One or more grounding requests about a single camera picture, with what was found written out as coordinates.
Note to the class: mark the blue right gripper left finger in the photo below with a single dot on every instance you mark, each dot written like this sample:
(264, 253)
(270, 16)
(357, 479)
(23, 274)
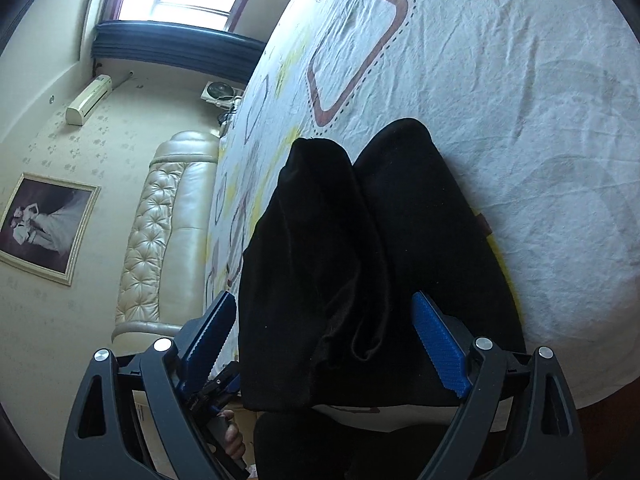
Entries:
(200, 341)

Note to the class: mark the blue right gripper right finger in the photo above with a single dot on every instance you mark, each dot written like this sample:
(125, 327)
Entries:
(440, 345)

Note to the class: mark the black pants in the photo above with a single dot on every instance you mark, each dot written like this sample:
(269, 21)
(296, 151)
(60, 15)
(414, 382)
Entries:
(328, 278)

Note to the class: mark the person's left hand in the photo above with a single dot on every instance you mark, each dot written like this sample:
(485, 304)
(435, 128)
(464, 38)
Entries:
(234, 444)

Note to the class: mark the cream tufted leather headboard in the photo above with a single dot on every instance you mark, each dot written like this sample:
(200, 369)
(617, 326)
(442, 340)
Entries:
(162, 285)

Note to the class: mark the black trouser leg of person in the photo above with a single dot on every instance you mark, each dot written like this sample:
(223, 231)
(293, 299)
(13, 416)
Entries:
(327, 442)

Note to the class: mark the framed wedding photo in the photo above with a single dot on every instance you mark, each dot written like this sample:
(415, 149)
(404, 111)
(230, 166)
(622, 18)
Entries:
(42, 226)

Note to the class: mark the white box fan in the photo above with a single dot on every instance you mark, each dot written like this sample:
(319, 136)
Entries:
(221, 94)

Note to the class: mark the blue left window curtain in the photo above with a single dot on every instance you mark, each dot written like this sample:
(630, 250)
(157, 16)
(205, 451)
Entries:
(203, 50)

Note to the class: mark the patterned white bed sheet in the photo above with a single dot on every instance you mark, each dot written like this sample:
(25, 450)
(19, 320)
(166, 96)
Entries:
(534, 105)

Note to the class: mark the white wall air conditioner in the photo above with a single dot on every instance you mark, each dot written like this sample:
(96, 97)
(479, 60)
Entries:
(85, 103)

